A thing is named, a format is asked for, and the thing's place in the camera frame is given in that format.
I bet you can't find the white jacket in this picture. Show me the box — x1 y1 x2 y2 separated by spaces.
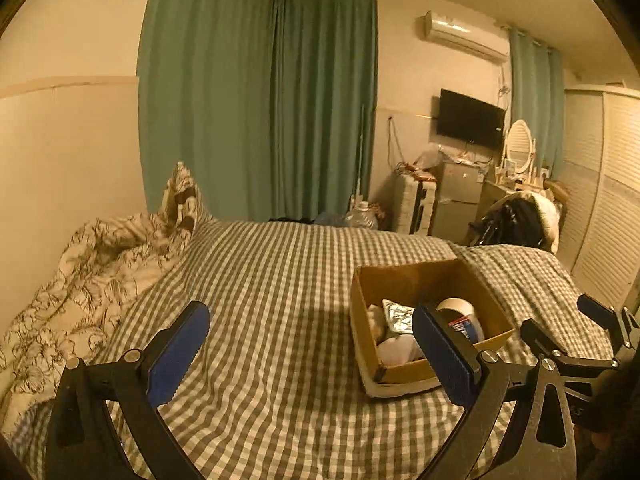
520 192 560 254

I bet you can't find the cardboard box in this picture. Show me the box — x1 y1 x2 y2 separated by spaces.
350 258 516 400

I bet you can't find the floral duvet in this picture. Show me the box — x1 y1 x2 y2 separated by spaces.
0 211 187 402

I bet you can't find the black jacket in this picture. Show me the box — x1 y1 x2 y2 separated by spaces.
467 197 547 249

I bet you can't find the wide green curtain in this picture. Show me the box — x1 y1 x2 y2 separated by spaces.
137 0 275 222

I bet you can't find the narrow green curtain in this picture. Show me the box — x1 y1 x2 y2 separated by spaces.
272 0 377 222

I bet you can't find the oval white vanity mirror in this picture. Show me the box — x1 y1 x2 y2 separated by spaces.
504 119 537 177

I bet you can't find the black wall television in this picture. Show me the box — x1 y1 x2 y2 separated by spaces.
436 88 506 151

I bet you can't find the white air conditioner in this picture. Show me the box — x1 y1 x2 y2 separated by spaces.
417 10 510 64

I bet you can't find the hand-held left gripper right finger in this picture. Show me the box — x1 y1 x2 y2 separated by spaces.
412 304 579 480

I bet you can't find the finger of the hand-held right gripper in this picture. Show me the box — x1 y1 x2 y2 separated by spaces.
520 317 617 377
576 294 632 343

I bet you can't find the hanging wall cable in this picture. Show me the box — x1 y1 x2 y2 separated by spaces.
387 116 409 167

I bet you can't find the floral pillow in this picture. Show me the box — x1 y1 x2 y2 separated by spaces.
160 161 214 234

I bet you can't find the grey checked bed sheet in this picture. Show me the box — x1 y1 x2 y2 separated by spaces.
10 219 621 480

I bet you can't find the white louvred wardrobe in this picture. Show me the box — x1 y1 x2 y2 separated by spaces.
562 85 640 312

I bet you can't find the silver small fridge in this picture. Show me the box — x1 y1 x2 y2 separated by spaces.
430 160 485 237

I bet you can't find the clear water jug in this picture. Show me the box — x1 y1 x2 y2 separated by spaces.
345 201 379 230

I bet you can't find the wooden chair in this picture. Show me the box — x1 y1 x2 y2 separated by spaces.
542 180 569 212

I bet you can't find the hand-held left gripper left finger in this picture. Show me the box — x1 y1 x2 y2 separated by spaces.
45 301 211 480

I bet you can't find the light green window curtain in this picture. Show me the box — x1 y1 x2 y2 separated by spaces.
507 27 565 167

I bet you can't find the foil packet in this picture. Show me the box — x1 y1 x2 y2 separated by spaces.
382 299 419 336

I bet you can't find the beige masking tape roll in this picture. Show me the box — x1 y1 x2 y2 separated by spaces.
436 297 479 319

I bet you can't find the clear plastic bag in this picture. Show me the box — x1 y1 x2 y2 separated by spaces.
417 144 446 169

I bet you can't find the white suitcase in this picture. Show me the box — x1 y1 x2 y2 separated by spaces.
392 172 440 235

